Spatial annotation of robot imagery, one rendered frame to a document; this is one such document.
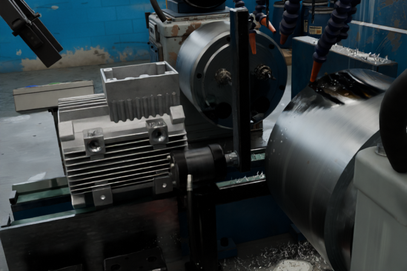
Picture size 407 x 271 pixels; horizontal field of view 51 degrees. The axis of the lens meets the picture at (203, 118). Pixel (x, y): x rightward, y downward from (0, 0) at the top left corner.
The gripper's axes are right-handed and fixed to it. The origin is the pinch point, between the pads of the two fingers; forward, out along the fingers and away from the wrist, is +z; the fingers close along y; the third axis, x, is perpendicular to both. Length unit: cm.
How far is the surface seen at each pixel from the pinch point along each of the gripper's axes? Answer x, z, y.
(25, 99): 13.6, 8.3, 17.5
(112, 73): -6.3, 10.1, -3.0
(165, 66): -14.5, 14.8, -2.8
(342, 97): -29, 22, -35
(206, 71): -22.2, 26.6, 14.6
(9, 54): 133, 33, 554
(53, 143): 27, 30, 55
